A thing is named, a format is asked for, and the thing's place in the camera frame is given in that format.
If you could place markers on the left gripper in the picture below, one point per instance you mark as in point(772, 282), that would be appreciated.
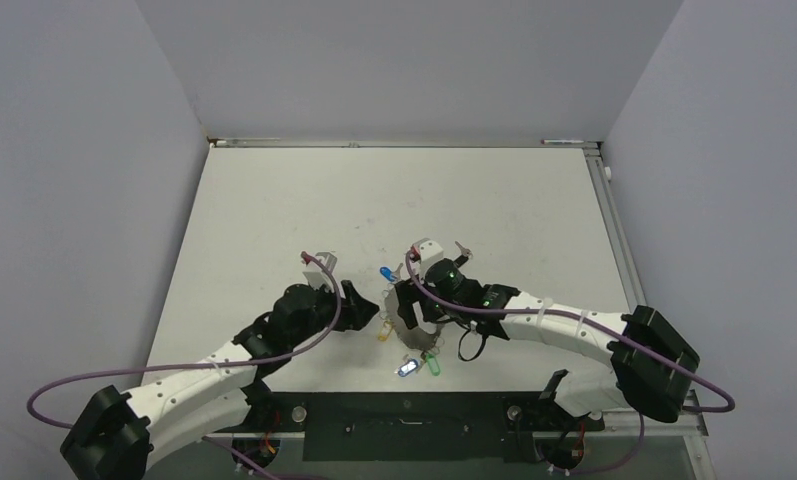
point(354, 310)

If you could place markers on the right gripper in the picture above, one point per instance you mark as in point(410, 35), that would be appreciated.
point(412, 292)

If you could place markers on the blue tagged key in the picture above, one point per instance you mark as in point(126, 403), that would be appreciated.
point(392, 275)
point(408, 367)

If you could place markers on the yellow tagged key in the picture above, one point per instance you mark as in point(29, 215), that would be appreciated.
point(385, 331)

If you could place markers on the metal key ring plate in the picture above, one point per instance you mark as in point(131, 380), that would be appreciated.
point(413, 338)

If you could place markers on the black tagged key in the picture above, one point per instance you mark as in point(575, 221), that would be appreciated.
point(464, 251)

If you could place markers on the green tagged key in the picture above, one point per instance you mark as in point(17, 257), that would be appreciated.
point(432, 364)

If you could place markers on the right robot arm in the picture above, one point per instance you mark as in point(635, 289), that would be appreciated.
point(647, 364)

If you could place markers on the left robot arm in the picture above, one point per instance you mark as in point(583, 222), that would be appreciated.
point(120, 435)

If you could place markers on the red white marker pen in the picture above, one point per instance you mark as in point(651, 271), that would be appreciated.
point(562, 142)

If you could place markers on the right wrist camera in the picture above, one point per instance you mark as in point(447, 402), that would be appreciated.
point(425, 253)

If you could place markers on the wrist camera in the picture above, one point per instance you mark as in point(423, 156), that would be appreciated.
point(425, 253)
point(318, 269)

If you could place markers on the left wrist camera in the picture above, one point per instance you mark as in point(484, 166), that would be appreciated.
point(318, 269)

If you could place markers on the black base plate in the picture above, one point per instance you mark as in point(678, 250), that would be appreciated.
point(436, 426)

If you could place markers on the aluminium frame rail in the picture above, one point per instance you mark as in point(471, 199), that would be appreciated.
point(625, 264)

